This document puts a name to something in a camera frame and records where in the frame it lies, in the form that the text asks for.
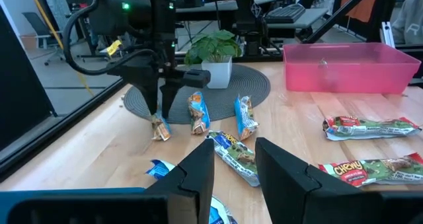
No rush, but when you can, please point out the silver aluminium extrusion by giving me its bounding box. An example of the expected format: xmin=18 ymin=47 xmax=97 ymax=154
xmin=379 ymin=21 xmax=397 ymax=49

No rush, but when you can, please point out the blue plastic bin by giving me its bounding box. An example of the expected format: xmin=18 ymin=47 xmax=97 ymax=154
xmin=0 ymin=186 xmax=148 ymax=224

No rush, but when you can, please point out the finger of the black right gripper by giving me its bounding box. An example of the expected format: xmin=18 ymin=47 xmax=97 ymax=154
xmin=159 ymin=79 xmax=182 ymax=120
xmin=130 ymin=78 xmax=160 ymax=116

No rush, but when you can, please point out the yellow tag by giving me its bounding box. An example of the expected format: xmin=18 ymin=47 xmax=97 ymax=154
xmin=106 ymin=39 xmax=123 ymax=57

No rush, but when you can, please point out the grey office desk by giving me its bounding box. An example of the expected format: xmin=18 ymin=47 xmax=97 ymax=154
xmin=266 ymin=7 xmax=330 ymax=30
xmin=174 ymin=0 xmax=298 ymax=22

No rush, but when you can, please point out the pink plastic bin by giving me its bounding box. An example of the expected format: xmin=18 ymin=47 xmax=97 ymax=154
xmin=282 ymin=42 xmax=422 ymax=95

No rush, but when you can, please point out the grey office chair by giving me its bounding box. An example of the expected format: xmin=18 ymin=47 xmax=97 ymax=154
xmin=21 ymin=11 xmax=66 ymax=67

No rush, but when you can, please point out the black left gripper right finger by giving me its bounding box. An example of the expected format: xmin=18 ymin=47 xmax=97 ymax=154
xmin=254 ymin=137 xmax=383 ymax=224

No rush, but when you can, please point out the grey round woven mat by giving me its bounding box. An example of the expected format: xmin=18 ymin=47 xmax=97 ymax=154
xmin=123 ymin=63 xmax=272 ymax=125

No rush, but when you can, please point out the green leafy vegetable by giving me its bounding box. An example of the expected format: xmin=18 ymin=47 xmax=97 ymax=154
xmin=184 ymin=29 xmax=243 ymax=90

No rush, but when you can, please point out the orange panel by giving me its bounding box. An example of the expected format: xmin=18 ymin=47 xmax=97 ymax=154
xmin=341 ymin=0 xmax=380 ymax=23

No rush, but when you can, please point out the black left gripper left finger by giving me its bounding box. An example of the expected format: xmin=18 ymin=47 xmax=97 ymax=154
xmin=144 ymin=138 xmax=215 ymax=224

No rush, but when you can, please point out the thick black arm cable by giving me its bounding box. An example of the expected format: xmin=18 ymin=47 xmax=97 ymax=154
xmin=61 ymin=0 xmax=161 ymax=77

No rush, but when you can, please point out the blue green Chewy granola bar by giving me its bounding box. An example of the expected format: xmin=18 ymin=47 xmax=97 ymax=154
xmin=145 ymin=159 xmax=178 ymax=181
xmin=206 ymin=130 xmax=261 ymax=188
xmin=208 ymin=196 xmax=239 ymax=224

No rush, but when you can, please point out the black computer case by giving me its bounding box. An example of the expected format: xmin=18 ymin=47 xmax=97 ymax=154
xmin=0 ymin=4 xmax=58 ymax=151

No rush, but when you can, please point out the green red Chewy granola bar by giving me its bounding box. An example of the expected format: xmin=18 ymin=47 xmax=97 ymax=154
xmin=323 ymin=115 xmax=422 ymax=141
xmin=318 ymin=152 xmax=423 ymax=188

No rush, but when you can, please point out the person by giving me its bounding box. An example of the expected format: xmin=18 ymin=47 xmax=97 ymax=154
xmin=391 ymin=0 xmax=423 ymax=46

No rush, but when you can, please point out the yellow floor cable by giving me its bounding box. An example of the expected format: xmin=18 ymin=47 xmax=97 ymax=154
xmin=26 ymin=0 xmax=96 ymax=96

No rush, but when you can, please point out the black computer keyboard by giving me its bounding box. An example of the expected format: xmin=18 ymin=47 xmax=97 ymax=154
xmin=264 ymin=3 xmax=307 ymax=24

